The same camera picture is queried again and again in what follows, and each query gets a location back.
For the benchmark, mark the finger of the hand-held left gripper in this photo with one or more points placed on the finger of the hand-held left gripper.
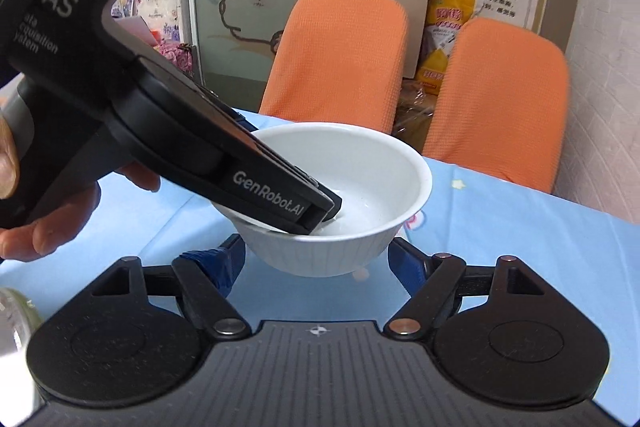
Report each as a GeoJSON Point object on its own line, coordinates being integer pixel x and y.
{"type": "Point", "coordinates": [322, 209]}

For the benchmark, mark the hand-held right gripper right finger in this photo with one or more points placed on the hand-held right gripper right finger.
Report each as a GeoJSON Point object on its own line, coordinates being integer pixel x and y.
{"type": "Point", "coordinates": [405, 264]}

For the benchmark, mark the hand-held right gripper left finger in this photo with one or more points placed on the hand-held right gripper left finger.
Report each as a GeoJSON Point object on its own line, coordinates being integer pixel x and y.
{"type": "Point", "coordinates": [220, 262]}

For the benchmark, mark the white bowl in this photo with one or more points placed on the white bowl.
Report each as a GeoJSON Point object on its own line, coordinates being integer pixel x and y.
{"type": "Point", "coordinates": [370, 167]}

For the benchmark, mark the person's left hand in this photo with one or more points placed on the person's left hand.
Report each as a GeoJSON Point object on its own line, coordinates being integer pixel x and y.
{"type": "Point", "coordinates": [50, 232]}

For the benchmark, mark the purple floral cloth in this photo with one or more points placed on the purple floral cloth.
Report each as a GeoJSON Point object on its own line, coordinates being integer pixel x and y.
{"type": "Point", "coordinates": [165, 7]}

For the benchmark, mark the clear plastic bag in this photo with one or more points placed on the clear plastic bag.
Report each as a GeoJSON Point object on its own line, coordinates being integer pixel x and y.
{"type": "Point", "coordinates": [415, 112]}

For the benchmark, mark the orange chair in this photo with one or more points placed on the orange chair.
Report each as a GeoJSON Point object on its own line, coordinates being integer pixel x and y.
{"type": "Point", "coordinates": [340, 57]}
{"type": "Point", "coordinates": [500, 107]}

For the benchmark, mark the yellow snack bag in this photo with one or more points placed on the yellow snack bag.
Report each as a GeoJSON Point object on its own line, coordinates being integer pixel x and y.
{"type": "Point", "coordinates": [445, 37]}

